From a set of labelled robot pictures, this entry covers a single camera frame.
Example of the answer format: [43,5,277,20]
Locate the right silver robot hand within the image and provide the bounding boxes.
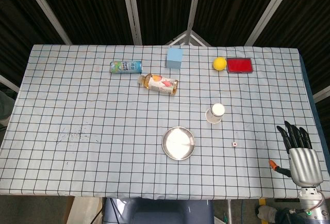
[269,120,324,187]

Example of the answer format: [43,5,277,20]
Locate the white paper cup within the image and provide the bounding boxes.
[205,103,226,124]

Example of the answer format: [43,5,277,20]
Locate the round steel plate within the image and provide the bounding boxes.
[161,126,196,161]

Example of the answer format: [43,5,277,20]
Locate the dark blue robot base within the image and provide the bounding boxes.
[103,197,215,224]

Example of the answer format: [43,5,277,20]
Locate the grey shoe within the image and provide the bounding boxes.
[255,204,278,221]

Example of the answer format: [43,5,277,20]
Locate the red ink pad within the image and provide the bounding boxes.
[226,57,254,74]

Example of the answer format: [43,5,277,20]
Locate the yellow ball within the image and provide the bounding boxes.
[212,57,227,72]

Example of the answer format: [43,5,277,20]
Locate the tea bottle with label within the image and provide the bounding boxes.
[138,73,179,96]

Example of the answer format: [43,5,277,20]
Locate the light blue cube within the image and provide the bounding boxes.
[166,48,184,69]

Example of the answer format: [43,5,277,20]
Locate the blue green drink can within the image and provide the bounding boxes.
[110,60,143,74]

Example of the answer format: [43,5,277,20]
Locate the checkered tablecloth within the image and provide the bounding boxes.
[0,44,330,200]

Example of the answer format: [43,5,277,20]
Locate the grey green clothing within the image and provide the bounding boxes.
[0,89,16,126]

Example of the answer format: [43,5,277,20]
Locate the white metal frame bar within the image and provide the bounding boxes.
[313,86,330,103]
[0,74,20,93]

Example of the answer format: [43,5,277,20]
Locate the white metal frame post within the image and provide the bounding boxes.
[120,0,143,45]
[185,0,204,45]
[244,0,299,46]
[20,0,72,45]

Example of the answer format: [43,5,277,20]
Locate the white triangular frame brace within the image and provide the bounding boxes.
[168,30,212,46]

